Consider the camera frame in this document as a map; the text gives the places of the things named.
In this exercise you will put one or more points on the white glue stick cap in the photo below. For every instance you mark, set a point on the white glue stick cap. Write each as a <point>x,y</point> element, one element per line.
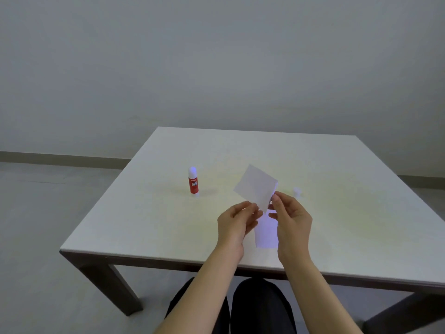
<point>297,191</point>

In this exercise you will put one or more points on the person's black trousers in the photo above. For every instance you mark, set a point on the person's black trousers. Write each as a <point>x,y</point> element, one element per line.
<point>260,309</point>

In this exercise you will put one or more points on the person's left forearm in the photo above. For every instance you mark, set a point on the person's left forearm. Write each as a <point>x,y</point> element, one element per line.
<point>201,292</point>

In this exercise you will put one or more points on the person's right hand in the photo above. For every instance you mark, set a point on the person's right hand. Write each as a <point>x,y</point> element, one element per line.
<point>295,229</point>

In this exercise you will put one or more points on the person's right forearm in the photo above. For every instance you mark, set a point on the person's right forearm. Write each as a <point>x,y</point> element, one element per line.
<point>318,299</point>

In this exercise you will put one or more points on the red and white glue stick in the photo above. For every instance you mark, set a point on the red and white glue stick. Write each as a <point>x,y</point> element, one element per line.
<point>193,182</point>

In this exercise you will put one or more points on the person's left hand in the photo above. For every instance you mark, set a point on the person's left hand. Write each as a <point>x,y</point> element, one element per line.
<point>231,229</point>

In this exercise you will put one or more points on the white table with dark legs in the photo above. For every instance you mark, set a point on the white table with dark legs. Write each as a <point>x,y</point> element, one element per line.
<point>347,205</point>

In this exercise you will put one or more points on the white square paper sheet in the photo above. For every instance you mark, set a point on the white square paper sheet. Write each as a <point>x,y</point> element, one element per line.
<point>255,186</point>

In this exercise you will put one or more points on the person's left thumb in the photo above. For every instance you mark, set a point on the person's left thumb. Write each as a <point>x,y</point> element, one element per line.
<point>254,220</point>

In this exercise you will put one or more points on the person's right thumb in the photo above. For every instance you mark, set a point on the person's right thumb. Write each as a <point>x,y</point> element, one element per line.
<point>274,212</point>

